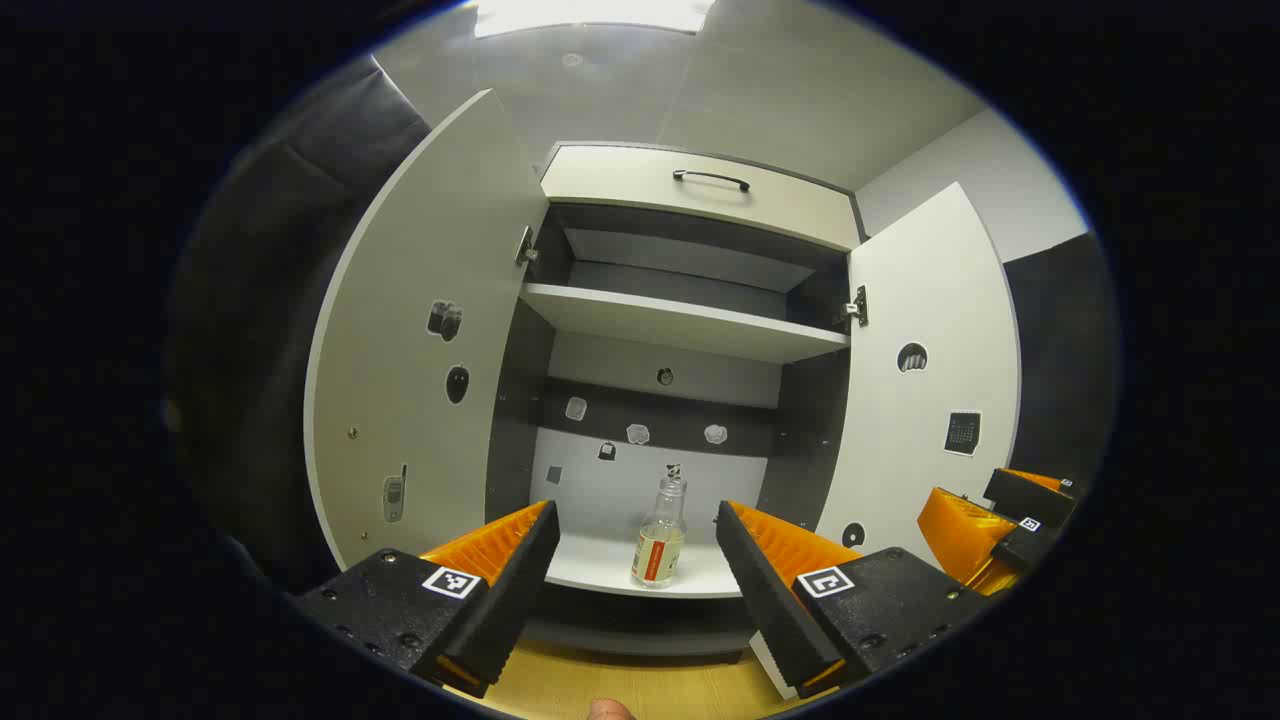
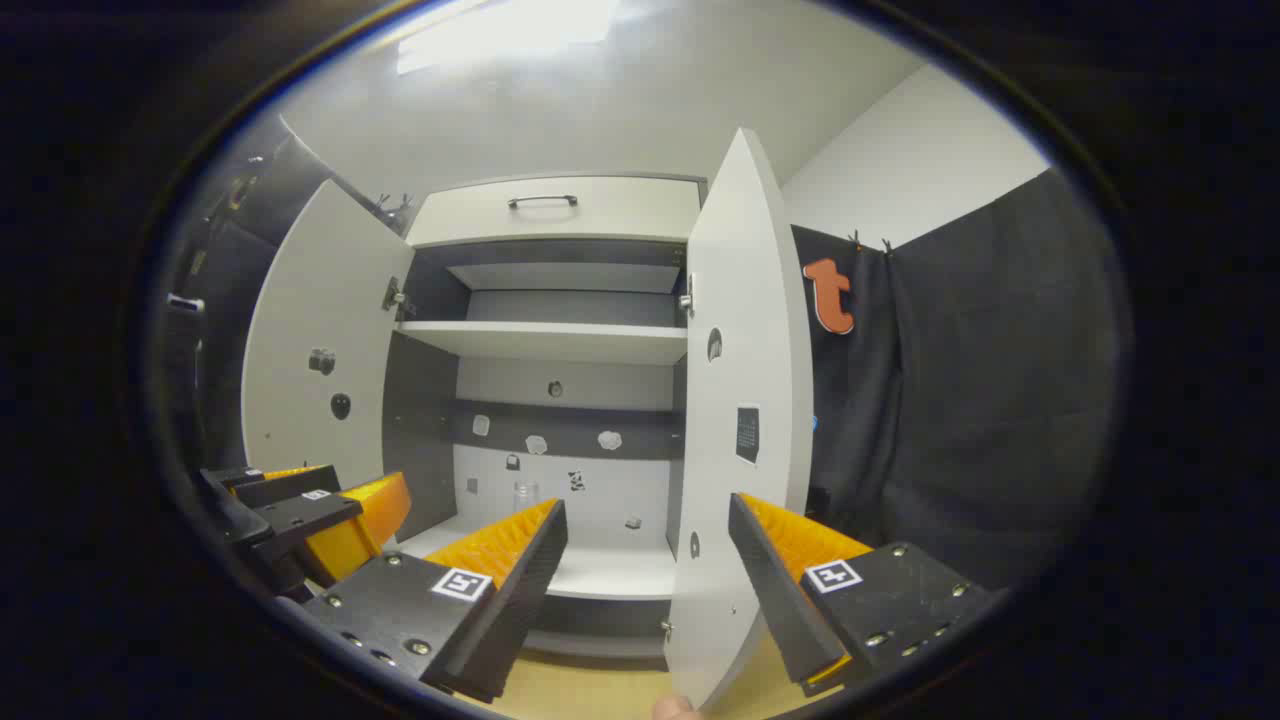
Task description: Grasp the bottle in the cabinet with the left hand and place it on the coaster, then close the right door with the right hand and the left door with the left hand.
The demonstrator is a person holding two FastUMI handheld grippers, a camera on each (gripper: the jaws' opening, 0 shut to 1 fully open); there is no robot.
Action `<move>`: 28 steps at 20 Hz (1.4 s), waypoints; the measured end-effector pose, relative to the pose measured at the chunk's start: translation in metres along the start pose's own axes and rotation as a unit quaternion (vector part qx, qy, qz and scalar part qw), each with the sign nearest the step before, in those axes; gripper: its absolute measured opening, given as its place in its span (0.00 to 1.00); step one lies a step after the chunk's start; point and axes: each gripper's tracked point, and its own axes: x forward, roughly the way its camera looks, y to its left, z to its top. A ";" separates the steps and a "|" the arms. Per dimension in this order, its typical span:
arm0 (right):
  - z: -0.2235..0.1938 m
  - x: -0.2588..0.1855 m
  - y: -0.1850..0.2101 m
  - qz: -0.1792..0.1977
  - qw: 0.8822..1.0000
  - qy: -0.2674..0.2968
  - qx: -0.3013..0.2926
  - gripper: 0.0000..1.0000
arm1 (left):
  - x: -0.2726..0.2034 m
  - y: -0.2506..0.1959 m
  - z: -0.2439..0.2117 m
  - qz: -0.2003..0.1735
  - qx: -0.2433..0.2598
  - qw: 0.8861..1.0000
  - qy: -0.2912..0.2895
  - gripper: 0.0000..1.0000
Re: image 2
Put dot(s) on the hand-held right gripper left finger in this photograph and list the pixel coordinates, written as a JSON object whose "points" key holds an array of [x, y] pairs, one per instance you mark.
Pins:
{"points": [[520, 600]]}

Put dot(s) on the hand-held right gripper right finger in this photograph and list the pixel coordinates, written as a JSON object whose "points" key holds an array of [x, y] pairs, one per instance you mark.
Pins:
{"points": [[780, 600]]}

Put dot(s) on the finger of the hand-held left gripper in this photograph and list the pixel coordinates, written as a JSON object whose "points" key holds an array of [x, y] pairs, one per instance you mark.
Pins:
{"points": [[290, 485], [360, 520]]}

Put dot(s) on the clear bottle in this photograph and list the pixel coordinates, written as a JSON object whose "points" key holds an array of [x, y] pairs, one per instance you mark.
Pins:
{"points": [[526, 498]]}

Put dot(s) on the white cabinet door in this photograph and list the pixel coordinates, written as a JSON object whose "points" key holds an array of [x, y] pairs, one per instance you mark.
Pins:
{"points": [[310, 300], [740, 300]]}

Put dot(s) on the grey white cabinet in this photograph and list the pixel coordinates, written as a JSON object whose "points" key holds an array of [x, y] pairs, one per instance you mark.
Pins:
{"points": [[430, 430]]}

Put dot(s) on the white cabinet shelf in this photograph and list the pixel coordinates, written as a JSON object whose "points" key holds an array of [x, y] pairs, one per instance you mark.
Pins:
{"points": [[560, 342]]}

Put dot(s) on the white cabinet drawer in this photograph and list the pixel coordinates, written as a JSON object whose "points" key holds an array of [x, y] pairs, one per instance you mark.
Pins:
{"points": [[620, 210]]}

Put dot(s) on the ceiling light panel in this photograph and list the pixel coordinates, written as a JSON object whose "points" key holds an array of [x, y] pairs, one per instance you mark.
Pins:
{"points": [[510, 30]]}

